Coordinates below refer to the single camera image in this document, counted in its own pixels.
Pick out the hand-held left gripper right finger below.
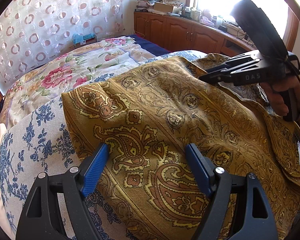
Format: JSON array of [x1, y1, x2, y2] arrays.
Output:
[[185, 143, 278, 240]]

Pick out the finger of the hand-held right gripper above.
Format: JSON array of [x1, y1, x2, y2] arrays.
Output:
[[199, 64, 237, 84], [226, 51, 262, 74]]

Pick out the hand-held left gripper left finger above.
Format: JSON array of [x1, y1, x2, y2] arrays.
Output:
[[15, 143, 110, 240]]

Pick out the golden paisley patterned shirt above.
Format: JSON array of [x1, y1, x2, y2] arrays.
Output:
[[61, 52, 300, 240]]

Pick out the person's right hand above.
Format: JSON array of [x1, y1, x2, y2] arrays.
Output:
[[262, 76, 300, 117]]

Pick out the wooden cabinet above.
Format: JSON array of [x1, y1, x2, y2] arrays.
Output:
[[134, 10, 255, 55]]

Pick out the blue floral white cloth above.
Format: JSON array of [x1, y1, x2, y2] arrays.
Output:
[[0, 50, 208, 240]]

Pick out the navy blue blanket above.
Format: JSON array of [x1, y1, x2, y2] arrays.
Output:
[[129, 34, 172, 57]]

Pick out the cardboard box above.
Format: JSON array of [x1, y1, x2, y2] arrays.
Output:
[[154, 2, 181, 14]]

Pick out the pink floral bed sheet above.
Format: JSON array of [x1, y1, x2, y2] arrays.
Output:
[[0, 37, 150, 130]]

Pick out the stack of magazines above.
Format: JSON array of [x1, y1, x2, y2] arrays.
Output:
[[135, 0, 155, 12]]

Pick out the sheer circle patterned curtain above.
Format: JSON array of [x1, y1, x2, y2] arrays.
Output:
[[0, 0, 129, 83]]

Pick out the tangle of cables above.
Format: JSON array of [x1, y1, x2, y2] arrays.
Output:
[[227, 22, 253, 43]]

